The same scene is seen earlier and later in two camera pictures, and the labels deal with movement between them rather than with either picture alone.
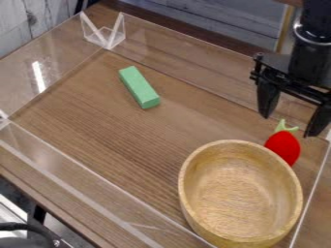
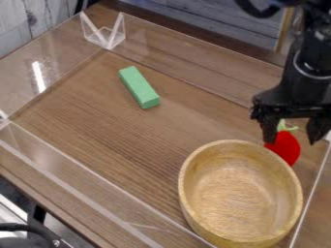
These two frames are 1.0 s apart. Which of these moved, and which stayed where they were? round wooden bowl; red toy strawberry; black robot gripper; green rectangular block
Moved: black robot gripper
Stayed: red toy strawberry; round wooden bowl; green rectangular block
